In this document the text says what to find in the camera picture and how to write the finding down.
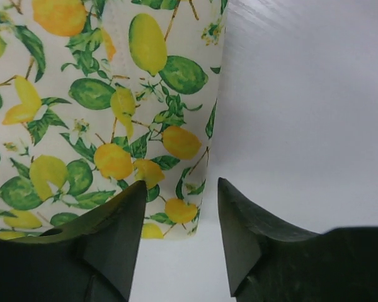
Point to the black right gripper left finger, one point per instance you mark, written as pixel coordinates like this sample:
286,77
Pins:
91,258

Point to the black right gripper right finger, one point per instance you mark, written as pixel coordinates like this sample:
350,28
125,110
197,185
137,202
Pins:
269,259

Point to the lemon print skirt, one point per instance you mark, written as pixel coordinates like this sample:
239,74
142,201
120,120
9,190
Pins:
95,95

